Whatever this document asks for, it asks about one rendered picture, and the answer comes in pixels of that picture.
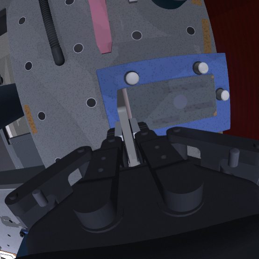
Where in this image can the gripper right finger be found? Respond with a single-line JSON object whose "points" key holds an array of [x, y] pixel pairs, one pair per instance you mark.
{"points": [[161, 153]]}

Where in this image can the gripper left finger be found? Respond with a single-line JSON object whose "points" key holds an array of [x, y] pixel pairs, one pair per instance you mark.
{"points": [[60, 170]]}

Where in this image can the white tray peg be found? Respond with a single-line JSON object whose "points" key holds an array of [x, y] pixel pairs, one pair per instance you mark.
{"points": [[223, 94], [132, 78], [201, 67]]}

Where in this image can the blue parts tray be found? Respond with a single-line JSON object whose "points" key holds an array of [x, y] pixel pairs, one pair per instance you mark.
{"points": [[161, 64]]}

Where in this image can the red welding curtain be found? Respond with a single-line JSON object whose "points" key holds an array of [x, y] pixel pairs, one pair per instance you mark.
{"points": [[236, 60]]}

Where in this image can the dark navy box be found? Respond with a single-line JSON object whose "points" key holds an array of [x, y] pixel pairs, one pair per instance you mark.
{"points": [[9, 105]]}

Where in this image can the pink flat marker bar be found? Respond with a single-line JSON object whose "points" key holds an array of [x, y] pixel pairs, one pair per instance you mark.
{"points": [[100, 26]]}

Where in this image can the dark teal round object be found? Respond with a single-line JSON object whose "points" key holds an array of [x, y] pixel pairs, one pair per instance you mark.
{"points": [[169, 4]]}

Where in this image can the grey bench frame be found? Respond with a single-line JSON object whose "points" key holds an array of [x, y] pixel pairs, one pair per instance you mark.
{"points": [[20, 147]]}

